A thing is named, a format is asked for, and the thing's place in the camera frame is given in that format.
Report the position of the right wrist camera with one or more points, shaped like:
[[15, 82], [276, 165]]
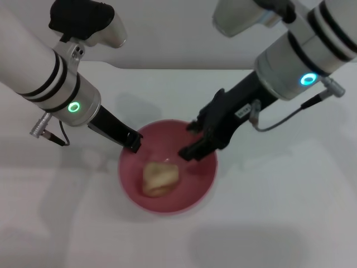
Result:
[[237, 16]]

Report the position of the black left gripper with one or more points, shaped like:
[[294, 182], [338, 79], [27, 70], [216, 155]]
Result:
[[111, 127]]

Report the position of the pink plastic bowl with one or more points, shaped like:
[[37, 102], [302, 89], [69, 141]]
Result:
[[195, 190]]

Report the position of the beige egg yolk pastry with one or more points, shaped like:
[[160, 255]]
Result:
[[160, 180]]

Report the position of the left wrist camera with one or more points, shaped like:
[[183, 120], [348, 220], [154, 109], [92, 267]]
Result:
[[111, 30]]

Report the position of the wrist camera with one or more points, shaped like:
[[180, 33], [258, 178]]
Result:
[[237, 16], [111, 30]]

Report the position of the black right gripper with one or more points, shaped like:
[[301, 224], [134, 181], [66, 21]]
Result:
[[231, 111]]

